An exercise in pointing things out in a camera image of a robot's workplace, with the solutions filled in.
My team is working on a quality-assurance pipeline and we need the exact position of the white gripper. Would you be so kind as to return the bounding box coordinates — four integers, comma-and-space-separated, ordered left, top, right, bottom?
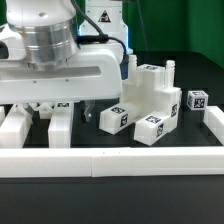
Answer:
0, 44, 123, 122

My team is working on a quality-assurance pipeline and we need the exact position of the white chair seat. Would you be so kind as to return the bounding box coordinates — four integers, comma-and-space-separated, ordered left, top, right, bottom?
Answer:
120, 54, 182, 132

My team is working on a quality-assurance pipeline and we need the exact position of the white chair back frame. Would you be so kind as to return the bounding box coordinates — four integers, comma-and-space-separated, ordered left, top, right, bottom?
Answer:
0, 102, 74, 148

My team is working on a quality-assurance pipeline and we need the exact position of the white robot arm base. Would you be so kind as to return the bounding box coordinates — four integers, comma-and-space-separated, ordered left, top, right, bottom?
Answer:
77, 0, 134, 81

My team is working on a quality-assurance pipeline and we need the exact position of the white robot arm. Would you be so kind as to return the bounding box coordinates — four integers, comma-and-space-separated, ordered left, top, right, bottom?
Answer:
0, 0, 126, 117

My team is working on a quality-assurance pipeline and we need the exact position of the white tagged nut cube right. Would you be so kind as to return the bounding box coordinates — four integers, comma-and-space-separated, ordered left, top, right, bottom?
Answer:
187, 90, 209, 110

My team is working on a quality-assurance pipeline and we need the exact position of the white U-shaped fence wall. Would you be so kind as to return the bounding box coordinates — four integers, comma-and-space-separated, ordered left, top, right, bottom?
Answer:
0, 107, 224, 178

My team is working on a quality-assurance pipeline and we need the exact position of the black cable bundle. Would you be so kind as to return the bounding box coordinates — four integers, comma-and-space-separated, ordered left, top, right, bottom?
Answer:
69, 0, 129, 64

